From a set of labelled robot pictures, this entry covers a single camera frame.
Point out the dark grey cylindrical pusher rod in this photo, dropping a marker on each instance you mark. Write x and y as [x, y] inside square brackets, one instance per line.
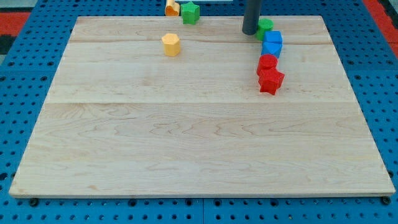
[251, 16]

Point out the yellow hexagon block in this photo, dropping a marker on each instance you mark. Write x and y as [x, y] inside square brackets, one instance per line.
[171, 44]

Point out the light wooden board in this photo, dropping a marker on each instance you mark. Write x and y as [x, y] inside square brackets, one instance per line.
[123, 120]

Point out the green cylinder block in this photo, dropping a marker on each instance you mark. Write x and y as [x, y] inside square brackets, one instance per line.
[263, 26]

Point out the blue cube block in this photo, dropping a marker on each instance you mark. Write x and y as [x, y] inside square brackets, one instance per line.
[273, 36]

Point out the blue pentagon block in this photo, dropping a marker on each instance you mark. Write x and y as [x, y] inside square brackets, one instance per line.
[271, 48]

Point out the red cylinder block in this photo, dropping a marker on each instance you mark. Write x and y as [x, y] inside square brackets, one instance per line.
[266, 62]

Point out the red star block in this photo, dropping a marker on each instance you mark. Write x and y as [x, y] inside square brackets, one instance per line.
[270, 80]

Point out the green star block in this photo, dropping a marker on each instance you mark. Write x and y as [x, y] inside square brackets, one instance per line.
[190, 13]

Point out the yellow heart block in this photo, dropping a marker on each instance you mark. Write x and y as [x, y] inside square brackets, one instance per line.
[172, 8]

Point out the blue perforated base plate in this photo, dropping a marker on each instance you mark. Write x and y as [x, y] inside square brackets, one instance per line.
[28, 69]

